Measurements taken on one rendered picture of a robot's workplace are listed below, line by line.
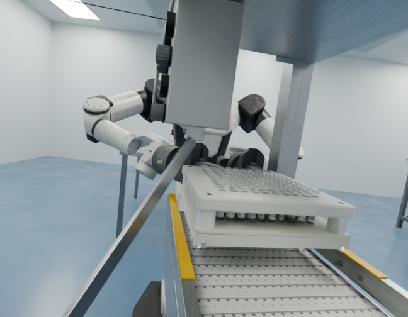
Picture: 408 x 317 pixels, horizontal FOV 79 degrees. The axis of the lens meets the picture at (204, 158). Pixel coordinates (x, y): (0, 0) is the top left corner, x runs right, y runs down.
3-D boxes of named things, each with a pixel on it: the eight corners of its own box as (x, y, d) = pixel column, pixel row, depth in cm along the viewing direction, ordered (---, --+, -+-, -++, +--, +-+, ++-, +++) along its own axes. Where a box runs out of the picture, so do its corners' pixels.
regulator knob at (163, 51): (155, 66, 43) (157, 39, 43) (169, 68, 44) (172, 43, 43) (155, 61, 40) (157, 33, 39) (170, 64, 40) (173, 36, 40)
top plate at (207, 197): (355, 219, 38) (357, 206, 38) (198, 211, 33) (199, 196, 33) (279, 180, 62) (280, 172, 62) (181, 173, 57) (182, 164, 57)
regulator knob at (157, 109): (150, 121, 46) (152, 97, 45) (164, 122, 46) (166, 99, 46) (150, 121, 43) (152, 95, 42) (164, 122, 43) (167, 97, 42)
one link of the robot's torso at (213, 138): (158, 155, 126) (165, 83, 121) (223, 161, 132) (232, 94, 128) (158, 166, 97) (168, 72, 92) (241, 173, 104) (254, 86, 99)
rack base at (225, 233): (348, 250, 39) (351, 235, 38) (193, 246, 34) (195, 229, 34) (276, 200, 62) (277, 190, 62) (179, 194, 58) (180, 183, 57)
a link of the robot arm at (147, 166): (169, 138, 67) (147, 134, 75) (147, 172, 64) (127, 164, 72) (193, 160, 74) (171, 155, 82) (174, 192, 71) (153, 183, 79)
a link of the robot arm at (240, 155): (274, 150, 63) (261, 147, 75) (237, 146, 63) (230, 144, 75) (267, 198, 65) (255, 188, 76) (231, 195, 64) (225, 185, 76)
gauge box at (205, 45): (162, 121, 60) (170, 36, 58) (204, 126, 63) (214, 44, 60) (164, 122, 39) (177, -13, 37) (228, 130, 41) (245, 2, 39)
